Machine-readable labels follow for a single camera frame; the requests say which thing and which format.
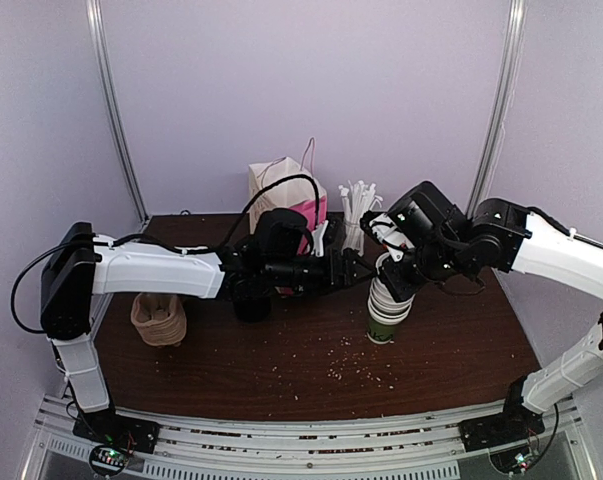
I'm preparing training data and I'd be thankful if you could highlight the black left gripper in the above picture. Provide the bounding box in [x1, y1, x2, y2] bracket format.
[266, 247, 379, 298]

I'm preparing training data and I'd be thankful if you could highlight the stack of paper cups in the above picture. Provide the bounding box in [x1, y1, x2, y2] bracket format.
[359, 210, 415, 346]

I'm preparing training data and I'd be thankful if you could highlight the stack of black cup lids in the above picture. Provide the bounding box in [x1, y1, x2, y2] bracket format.
[233, 297, 271, 323]

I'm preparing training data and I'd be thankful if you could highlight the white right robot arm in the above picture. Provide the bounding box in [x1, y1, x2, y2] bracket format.
[360, 181, 603, 451]

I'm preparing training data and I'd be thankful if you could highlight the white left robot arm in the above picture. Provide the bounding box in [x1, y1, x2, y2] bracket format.
[40, 208, 374, 453]

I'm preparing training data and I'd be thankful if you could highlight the glass jar of straws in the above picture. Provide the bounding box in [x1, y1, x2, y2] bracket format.
[338, 180, 383, 255]

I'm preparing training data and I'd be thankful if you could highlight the pink and white paper bag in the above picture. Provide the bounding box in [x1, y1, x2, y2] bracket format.
[248, 137, 327, 233]

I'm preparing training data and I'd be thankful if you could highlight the stack of cardboard cup carriers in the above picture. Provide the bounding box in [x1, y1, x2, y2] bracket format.
[130, 293, 187, 348]

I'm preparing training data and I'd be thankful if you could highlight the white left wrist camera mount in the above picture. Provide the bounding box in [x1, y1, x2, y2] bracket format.
[312, 220, 330, 258]

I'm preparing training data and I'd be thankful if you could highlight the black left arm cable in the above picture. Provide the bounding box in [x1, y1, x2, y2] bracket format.
[10, 173, 322, 335]

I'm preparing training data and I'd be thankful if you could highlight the right aluminium frame post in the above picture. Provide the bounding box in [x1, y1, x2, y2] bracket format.
[466, 0, 527, 215]

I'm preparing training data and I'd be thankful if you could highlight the aluminium frame post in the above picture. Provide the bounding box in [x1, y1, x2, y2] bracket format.
[86, 0, 149, 224]
[466, 0, 527, 215]

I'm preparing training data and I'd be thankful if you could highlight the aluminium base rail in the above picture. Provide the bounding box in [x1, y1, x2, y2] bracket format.
[20, 394, 597, 480]

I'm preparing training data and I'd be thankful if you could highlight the left aluminium frame post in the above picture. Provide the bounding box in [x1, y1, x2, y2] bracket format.
[86, 0, 149, 224]

